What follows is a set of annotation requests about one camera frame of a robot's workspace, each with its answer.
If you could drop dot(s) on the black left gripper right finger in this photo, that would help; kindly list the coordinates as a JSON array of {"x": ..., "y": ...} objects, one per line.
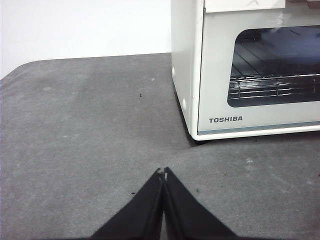
[{"x": 187, "y": 217}]

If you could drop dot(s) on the cream Toshiba toaster oven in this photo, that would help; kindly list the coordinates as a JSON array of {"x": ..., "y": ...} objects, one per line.
[{"x": 185, "y": 50}]

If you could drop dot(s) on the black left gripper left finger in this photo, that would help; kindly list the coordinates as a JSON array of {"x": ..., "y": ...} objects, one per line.
[{"x": 140, "y": 217}]

